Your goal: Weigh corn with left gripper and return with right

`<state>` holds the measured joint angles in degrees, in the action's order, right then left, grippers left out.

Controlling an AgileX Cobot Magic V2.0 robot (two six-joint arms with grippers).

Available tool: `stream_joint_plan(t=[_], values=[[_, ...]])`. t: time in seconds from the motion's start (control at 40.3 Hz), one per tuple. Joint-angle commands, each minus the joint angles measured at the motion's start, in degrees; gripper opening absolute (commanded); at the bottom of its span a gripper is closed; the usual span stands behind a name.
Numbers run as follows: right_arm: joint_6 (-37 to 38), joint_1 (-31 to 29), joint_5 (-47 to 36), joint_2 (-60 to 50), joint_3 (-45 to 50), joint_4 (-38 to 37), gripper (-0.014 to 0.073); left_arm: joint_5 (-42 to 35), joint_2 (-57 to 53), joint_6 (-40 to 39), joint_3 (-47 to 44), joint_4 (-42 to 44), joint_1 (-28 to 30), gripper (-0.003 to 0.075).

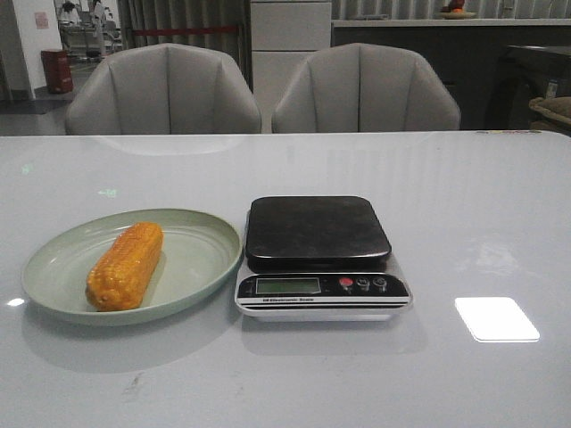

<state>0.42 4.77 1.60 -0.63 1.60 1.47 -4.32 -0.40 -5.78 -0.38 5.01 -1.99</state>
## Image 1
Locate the orange corn cob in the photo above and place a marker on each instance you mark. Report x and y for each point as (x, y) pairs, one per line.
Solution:
(119, 279)

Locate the black and silver kitchen scale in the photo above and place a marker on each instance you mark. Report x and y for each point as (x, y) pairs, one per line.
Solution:
(319, 258)

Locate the right grey upholstered chair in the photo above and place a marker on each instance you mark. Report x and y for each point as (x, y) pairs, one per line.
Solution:
(365, 88)

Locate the grey upholstered chair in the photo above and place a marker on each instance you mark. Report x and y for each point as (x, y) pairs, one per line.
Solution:
(365, 88)
(165, 89)

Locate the pale green round plate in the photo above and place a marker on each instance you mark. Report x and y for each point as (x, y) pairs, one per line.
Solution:
(200, 252)

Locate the left grey upholstered chair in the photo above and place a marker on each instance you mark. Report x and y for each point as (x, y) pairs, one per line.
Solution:
(165, 89)

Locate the white drawer cabinet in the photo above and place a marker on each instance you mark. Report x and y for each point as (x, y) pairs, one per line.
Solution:
(282, 34)

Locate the dark sideboard counter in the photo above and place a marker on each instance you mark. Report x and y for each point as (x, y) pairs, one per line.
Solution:
(464, 53)

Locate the fruit bowl on counter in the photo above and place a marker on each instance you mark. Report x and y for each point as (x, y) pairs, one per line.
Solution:
(455, 10)

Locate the red trash bin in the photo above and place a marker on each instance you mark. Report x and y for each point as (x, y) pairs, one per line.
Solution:
(57, 71)

